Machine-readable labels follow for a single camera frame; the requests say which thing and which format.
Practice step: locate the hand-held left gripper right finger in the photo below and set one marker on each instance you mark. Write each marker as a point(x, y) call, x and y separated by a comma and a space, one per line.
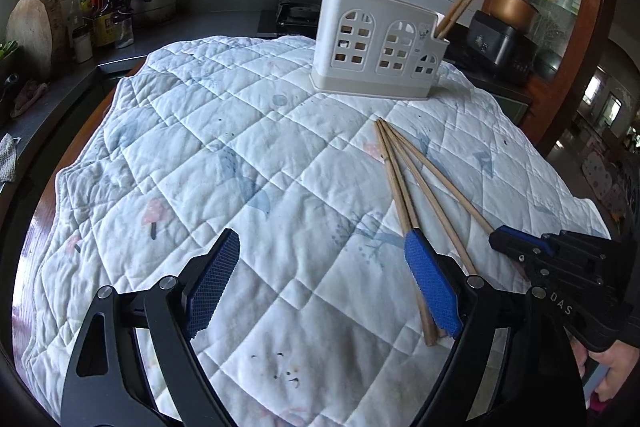
point(432, 287)

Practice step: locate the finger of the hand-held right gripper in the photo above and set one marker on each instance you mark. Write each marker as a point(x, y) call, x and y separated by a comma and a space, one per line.
point(525, 241)
point(515, 257)

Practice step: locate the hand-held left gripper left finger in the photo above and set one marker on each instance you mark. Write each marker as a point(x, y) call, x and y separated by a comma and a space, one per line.
point(212, 287)

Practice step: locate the wooden chopstick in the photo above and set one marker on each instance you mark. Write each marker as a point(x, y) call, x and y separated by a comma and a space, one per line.
point(459, 14)
point(400, 177)
point(393, 179)
point(460, 2)
point(431, 199)
point(440, 179)

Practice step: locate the white plastic utensil holder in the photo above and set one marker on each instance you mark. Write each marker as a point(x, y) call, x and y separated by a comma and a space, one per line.
point(370, 74)

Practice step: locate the person's right hand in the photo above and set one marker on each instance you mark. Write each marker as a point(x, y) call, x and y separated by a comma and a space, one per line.
point(622, 367)

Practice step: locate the white quilted blanket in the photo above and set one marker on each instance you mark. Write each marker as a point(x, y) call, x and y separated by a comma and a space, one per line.
point(250, 132)

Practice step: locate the black rice cooker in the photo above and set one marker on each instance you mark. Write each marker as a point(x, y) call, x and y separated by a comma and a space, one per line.
point(495, 47)

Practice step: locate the wooden glass-door cabinet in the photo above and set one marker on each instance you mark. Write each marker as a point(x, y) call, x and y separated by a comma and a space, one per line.
point(597, 32)

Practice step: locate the copper inner pot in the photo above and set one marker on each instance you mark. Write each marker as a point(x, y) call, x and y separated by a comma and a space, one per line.
point(515, 9)

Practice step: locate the grey dish cloth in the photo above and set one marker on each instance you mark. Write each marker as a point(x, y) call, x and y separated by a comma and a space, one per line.
point(7, 157)

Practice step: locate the pink rag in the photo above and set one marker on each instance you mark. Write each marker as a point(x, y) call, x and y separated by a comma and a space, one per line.
point(27, 98)

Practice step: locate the small glass jar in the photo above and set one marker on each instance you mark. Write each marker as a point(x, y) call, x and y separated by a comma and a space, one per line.
point(126, 33)

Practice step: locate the small white bottle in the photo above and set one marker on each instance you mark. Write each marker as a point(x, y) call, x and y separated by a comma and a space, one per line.
point(82, 49)

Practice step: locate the jar with yellow label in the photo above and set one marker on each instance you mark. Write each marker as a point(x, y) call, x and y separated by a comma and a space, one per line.
point(104, 31)

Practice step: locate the black gas stove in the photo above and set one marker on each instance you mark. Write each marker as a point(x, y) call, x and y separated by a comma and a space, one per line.
point(295, 14)

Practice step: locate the round wooden cutting board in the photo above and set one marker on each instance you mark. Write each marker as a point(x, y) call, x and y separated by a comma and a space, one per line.
point(32, 37)

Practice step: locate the green bottle yellow cap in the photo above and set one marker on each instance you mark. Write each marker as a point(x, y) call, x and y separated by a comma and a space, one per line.
point(75, 9)

